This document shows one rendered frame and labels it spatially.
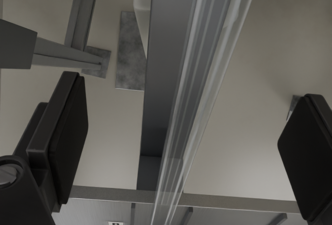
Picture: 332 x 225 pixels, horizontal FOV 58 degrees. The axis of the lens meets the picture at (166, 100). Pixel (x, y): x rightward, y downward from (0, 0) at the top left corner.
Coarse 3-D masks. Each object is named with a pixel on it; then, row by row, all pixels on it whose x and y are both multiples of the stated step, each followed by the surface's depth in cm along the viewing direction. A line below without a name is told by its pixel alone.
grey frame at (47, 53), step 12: (36, 48) 43; (48, 48) 45; (60, 48) 51; (72, 48) 58; (36, 60) 42; (48, 60) 47; (60, 60) 53; (72, 60) 60; (84, 60) 76; (96, 60) 87
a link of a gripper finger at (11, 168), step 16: (0, 160) 8; (16, 160) 8; (0, 176) 8; (16, 176) 8; (32, 176) 8; (0, 192) 7; (16, 192) 7; (32, 192) 7; (0, 208) 7; (16, 208) 7; (32, 208) 7; (0, 224) 7; (16, 224) 7; (32, 224) 7; (48, 224) 7
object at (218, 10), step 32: (192, 0) 9; (224, 0) 8; (192, 32) 8; (224, 32) 8; (192, 64) 9; (224, 64) 9; (192, 96) 10; (192, 128) 12; (192, 160) 14; (160, 192) 17; (160, 224) 21
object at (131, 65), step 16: (144, 0) 16; (128, 16) 96; (144, 16) 18; (128, 32) 96; (144, 32) 25; (128, 48) 97; (144, 48) 43; (128, 64) 97; (144, 64) 98; (128, 80) 98; (144, 80) 98
